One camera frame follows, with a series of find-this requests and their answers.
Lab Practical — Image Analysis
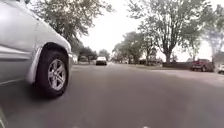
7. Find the row of trees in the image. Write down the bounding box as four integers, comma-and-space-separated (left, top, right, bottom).
111, 31, 161, 65
29, 0, 111, 64

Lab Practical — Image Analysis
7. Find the white car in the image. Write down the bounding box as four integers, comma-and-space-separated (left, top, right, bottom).
95, 56, 108, 66

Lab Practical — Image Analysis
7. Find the low dark wall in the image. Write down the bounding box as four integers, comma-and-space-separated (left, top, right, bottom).
162, 61, 194, 70

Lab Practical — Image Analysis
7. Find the red pickup truck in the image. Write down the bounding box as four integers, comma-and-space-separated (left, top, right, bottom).
190, 58, 215, 73

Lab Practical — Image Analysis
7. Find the white vehicle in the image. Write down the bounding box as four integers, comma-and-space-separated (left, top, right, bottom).
217, 63, 224, 75

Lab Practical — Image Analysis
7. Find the large tree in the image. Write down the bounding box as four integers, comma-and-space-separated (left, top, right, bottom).
126, 0, 214, 64

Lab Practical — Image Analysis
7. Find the grey asphalt road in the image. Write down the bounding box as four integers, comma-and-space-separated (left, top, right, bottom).
0, 62, 224, 128

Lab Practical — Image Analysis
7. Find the silver car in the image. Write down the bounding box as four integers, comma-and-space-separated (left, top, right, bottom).
0, 0, 74, 99

